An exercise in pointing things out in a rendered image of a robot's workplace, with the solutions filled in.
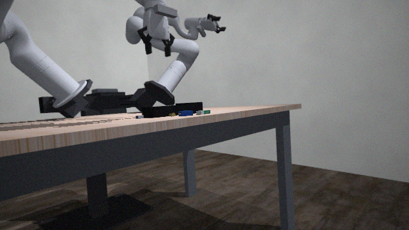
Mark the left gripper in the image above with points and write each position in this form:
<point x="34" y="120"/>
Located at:
<point x="210" y="23"/>

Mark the black three-compartment bin rack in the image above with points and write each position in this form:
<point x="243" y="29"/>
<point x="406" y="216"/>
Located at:
<point x="163" y="111"/>

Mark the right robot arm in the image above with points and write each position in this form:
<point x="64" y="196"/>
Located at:
<point x="39" y="67"/>

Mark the blue battery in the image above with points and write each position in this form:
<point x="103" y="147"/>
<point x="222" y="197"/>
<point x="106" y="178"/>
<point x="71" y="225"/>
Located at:
<point x="185" y="113"/>

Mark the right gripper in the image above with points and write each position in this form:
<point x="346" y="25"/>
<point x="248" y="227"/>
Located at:
<point x="156" y="28"/>

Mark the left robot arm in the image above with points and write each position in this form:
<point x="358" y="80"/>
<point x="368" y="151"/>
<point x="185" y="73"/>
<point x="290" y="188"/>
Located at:
<point x="188" y="49"/>

